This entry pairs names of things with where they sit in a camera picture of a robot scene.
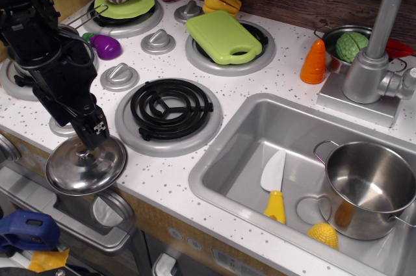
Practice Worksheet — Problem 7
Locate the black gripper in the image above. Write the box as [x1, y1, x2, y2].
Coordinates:
[70, 106, 109, 158]

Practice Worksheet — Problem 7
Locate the stainless steel pot lid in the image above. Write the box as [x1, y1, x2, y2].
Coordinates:
[45, 136, 127, 196]

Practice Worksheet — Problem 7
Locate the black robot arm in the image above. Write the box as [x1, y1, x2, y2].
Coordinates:
[1, 0, 109, 149]

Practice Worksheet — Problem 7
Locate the silver stove knob hidden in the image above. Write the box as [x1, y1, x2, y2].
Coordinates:
[49, 117, 76, 138]

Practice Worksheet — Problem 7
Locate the silver stove knob front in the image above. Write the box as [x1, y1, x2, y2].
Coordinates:
[100, 63, 140, 92]

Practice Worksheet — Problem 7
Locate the silver stove knob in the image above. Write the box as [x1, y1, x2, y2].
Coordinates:
[100, 63, 140, 92]
[140, 29, 176, 55]
[174, 0, 203, 24]

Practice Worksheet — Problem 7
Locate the silver stove knob middle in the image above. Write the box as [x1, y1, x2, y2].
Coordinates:
[140, 29, 176, 55]

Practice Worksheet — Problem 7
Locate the silver stove knob back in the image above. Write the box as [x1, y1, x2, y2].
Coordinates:
[174, 0, 203, 24]

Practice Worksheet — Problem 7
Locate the black coil burner front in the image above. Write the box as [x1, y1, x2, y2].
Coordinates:
[129, 79, 214, 141]

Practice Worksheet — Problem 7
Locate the blue clamp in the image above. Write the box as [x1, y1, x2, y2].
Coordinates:
[1, 210, 60, 251]

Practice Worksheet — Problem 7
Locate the purple toy eggplant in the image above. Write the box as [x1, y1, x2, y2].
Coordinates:
[82, 32, 123, 60]

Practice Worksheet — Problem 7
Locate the green plate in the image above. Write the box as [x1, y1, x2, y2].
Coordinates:
[93, 0, 155, 19]

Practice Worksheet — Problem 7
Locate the silver sink basin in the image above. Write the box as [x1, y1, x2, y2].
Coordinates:
[189, 94, 415, 275]

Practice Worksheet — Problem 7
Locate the green cutting board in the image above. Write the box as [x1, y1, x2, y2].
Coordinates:
[185, 10, 263, 65]

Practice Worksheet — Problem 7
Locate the white yellow toy knife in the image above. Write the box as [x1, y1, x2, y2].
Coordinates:
[260, 150, 286, 224]

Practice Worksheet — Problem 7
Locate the yellow toy pepper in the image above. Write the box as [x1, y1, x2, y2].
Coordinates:
[202, 0, 242, 18]

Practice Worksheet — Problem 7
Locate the orange toy carrot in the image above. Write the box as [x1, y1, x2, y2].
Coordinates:
[300, 39, 326, 84]

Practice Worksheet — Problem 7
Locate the yellow toy corn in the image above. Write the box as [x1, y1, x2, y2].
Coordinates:
[307, 223, 339, 249]

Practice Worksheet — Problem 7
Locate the small steel pot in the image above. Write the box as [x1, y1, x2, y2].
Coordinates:
[314, 25, 372, 75]

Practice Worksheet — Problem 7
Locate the large steel pot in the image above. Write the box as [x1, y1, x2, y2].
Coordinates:
[313, 142, 415, 240]

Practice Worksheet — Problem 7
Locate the green toy cabbage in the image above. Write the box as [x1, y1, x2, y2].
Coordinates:
[335, 32, 369, 64]

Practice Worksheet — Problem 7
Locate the silver toy faucet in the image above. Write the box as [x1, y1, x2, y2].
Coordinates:
[317, 0, 415, 127]

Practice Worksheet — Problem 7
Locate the red toy chili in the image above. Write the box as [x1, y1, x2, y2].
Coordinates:
[385, 39, 415, 59]

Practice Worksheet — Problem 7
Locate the silver oven door handle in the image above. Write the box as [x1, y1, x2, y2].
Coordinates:
[1, 167, 131, 255]

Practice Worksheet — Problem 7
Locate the wire whisk handle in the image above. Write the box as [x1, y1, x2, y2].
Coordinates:
[67, 4, 109, 29]

